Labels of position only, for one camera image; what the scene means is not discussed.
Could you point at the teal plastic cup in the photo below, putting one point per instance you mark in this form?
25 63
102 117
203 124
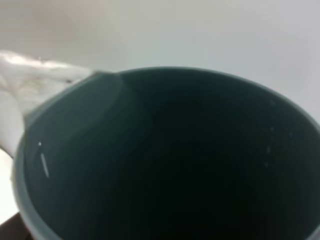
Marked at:
169 154

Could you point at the white cloth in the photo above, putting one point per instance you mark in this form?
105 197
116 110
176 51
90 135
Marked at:
38 85

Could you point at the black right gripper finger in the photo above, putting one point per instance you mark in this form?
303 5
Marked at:
14 229

